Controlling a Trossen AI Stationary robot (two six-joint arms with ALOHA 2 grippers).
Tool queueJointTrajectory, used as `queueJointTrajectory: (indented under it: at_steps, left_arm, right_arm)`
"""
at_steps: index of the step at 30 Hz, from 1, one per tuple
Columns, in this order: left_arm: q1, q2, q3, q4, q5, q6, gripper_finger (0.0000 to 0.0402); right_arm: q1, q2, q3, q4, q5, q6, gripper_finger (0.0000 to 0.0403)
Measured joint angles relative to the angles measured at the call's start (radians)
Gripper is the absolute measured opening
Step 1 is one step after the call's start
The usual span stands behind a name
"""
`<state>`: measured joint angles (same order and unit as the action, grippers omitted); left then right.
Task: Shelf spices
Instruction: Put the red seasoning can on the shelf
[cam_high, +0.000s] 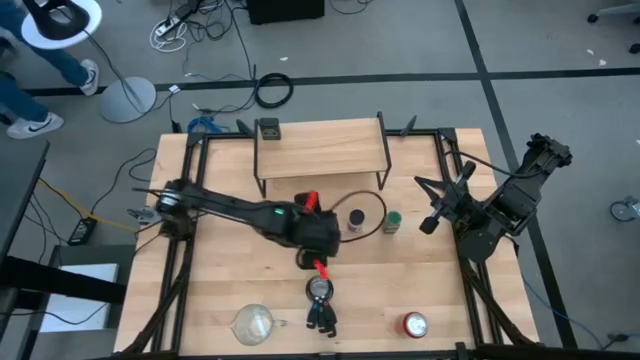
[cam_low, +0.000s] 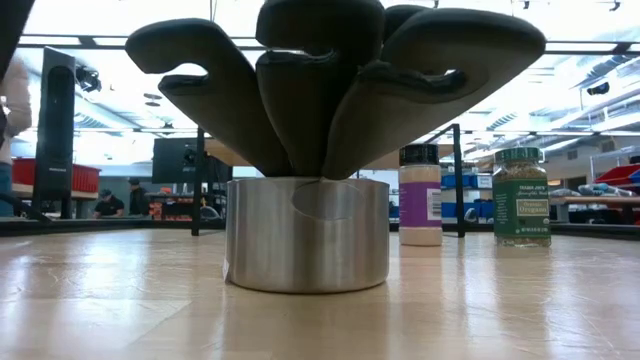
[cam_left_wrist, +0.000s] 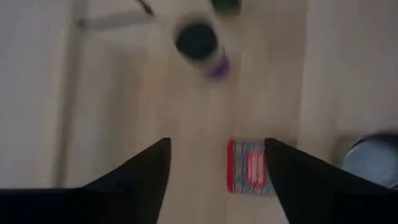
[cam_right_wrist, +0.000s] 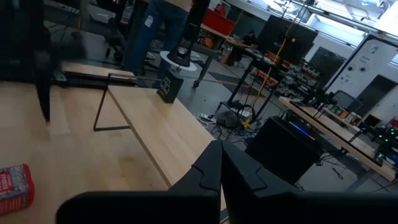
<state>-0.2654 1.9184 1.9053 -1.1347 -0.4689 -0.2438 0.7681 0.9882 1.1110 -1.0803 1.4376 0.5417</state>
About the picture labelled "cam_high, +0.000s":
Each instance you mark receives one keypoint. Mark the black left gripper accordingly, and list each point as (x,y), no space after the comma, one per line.
(317,235)

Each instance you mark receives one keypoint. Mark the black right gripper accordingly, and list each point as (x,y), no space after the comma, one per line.
(465,210)

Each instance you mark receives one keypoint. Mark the green-lidded oregano jar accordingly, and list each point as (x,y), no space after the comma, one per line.
(392,220)

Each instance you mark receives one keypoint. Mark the green black pepper tin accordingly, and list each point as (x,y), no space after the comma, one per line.
(270,131)

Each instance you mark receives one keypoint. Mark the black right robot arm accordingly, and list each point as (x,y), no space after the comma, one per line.
(520,192)

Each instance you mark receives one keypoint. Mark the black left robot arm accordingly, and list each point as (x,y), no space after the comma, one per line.
(225,205)

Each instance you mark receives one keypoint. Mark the wooden shelf with black legs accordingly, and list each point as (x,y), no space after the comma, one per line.
(320,150)

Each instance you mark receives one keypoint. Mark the glass measuring jug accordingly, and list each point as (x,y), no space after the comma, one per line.
(252,325)

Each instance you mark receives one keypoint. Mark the red soda can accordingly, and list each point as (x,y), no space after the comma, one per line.
(415,325)

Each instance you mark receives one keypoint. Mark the grey caster wheel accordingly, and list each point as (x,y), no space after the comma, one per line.
(622,210)

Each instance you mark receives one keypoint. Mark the black box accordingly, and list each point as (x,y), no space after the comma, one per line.
(285,11)

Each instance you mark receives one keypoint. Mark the floor stand with white top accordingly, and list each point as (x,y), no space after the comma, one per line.
(127,100)

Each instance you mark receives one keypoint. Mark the black power adapter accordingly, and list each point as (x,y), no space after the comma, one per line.
(82,230)

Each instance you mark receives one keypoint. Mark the white cabinet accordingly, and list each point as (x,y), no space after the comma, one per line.
(75,315)

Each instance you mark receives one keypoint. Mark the white power strip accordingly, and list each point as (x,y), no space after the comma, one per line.
(167,26)

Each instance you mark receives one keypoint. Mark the office chair base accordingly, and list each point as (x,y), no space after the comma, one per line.
(620,9)

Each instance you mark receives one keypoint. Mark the black desk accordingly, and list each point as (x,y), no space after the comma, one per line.
(20,190)

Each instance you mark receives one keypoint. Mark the person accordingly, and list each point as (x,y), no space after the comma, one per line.
(67,67)

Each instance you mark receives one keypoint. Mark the black aluminium table frame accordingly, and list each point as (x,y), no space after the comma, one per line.
(202,160)

